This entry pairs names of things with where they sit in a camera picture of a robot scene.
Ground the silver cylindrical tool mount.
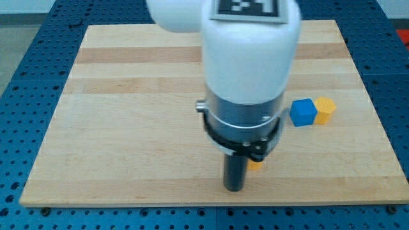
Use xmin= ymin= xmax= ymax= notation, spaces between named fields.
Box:
xmin=196 ymin=88 xmax=287 ymax=162

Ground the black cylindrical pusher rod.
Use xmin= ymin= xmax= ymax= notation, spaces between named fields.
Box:
xmin=223 ymin=152 xmax=248 ymax=192

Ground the yellow heart block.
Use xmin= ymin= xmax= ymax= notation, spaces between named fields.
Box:
xmin=247 ymin=160 xmax=263 ymax=171

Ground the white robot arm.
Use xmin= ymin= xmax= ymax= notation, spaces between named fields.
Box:
xmin=146 ymin=0 xmax=301 ymax=192

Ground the blue cube block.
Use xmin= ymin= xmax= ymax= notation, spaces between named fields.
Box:
xmin=289 ymin=98 xmax=318 ymax=127

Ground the wooden board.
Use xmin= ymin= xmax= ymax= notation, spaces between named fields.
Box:
xmin=19 ymin=20 xmax=408 ymax=208

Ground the black white fiducial marker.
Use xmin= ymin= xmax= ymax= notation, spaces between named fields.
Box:
xmin=210 ymin=0 xmax=298 ymax=24

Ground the red object at right edge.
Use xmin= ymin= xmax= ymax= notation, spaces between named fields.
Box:
xmin=396 ymin=29 xmax=409 ymax=49

